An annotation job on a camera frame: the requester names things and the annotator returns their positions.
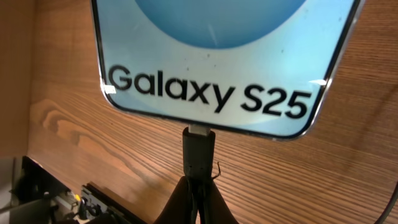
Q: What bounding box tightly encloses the black USB charging cable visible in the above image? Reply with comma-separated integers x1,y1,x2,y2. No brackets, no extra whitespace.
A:
182,123,221,224

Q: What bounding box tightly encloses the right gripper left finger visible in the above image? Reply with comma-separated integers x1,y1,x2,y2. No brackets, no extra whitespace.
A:
154,176,198,224

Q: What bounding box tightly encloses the Galaxy S25 smartphone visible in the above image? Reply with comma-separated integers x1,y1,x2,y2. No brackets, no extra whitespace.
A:
90,1,364,140

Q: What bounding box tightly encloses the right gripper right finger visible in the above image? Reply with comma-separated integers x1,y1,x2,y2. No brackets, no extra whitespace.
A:
197,180,238,224

